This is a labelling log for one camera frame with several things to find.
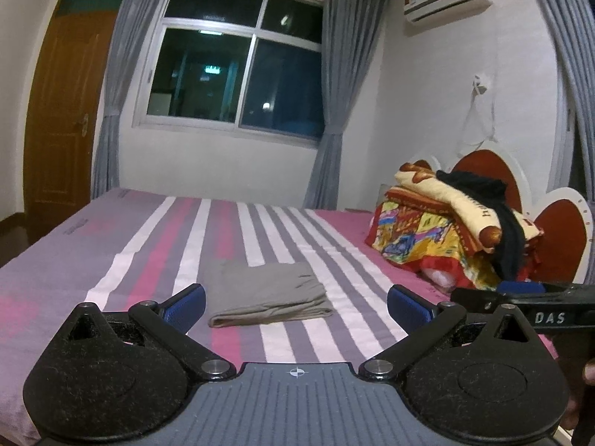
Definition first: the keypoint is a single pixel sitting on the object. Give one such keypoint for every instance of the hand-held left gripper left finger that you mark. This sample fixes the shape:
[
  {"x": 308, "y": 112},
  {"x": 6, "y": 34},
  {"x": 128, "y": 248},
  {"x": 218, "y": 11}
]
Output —
[{"x": 186, "y": 309}]

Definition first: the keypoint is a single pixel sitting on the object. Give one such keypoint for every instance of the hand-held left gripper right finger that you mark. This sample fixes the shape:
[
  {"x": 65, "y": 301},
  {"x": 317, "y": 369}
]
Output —
[{"x": 409, "y": 309}]

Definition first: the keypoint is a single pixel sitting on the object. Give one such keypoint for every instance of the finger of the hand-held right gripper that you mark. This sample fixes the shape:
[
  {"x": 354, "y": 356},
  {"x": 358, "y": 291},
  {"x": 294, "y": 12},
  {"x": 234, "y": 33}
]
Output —
[
  {"x": 520, "y": 286},
  {"x": 479, "y": 298}
]

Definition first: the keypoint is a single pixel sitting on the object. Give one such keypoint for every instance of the grey pants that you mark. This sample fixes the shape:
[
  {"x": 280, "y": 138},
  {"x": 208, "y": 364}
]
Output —
[{"x": 265, "y": 292}]

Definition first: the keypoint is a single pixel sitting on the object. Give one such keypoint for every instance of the person's right hand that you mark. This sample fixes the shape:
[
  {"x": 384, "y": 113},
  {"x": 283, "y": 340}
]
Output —
[{"x": 590, "y": 370}]

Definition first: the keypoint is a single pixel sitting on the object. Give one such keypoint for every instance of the pale pink pillow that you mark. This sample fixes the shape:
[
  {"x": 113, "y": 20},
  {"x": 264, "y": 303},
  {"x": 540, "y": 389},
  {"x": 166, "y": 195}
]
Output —
[{"x": 439, "y": 276}]

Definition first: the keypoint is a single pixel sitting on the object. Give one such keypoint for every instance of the black garment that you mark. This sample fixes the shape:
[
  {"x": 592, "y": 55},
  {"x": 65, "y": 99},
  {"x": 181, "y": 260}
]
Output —
[{"x": 509, "y": 237}]

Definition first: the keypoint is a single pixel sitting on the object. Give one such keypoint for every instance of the red white heart headboard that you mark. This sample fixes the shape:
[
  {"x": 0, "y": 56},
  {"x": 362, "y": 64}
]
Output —
[{"x": 562, "y": 237}]

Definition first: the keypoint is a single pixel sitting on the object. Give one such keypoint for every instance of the colourful patchwork quilt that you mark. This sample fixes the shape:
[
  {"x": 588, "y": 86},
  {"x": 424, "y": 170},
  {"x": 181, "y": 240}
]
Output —
[{"x": 409, "y": 237}]

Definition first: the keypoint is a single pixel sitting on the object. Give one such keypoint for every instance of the bed with striped sheet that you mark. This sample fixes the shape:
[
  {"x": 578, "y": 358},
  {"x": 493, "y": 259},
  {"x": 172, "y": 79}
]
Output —
[{"x": 116, "y": 241}]

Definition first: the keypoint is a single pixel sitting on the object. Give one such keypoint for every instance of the cream blanket with brown print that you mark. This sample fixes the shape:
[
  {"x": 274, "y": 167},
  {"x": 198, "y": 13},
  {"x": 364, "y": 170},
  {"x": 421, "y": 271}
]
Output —
[{"x": 441, "y": 193}]

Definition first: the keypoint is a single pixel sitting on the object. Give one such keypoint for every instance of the brown wooden door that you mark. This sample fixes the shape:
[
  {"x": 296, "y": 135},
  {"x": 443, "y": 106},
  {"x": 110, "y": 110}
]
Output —
[{"x": 65, "y": 102}]

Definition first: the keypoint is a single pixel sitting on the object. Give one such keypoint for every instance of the sliding glass window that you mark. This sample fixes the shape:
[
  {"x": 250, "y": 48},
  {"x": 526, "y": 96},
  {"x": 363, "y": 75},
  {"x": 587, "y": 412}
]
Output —
[{"x": 209, "y": 65}]

